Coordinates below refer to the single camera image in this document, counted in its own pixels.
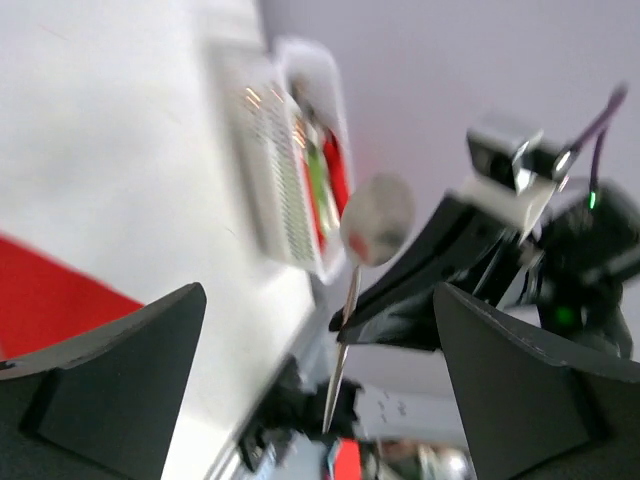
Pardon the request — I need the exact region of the red paper napkin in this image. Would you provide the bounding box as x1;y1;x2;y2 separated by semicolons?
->
1;235;143;361

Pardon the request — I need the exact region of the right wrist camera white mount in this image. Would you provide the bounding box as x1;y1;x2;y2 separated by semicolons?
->
459;113;576;238

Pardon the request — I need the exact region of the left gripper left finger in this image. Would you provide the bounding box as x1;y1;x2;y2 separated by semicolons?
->
1;283;207;479

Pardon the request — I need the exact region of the white plastic basket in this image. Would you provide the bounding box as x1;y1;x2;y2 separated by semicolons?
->
210;38;353;284

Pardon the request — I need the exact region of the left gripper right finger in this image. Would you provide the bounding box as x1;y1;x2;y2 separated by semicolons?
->
434;284;639;480

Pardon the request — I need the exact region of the silver spoon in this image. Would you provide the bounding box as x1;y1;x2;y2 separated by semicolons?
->
321;172;415;436

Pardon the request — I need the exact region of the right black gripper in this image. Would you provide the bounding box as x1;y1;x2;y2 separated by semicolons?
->
329;181;639;356

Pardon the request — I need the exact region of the red rolled napkin right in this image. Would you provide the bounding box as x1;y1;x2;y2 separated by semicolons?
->
323;129;350;216

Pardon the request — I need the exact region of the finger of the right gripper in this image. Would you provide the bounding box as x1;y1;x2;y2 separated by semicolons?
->
339;294;441;352

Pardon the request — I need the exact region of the green rolled napkin left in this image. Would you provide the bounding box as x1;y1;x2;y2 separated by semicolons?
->
306;143;339;236

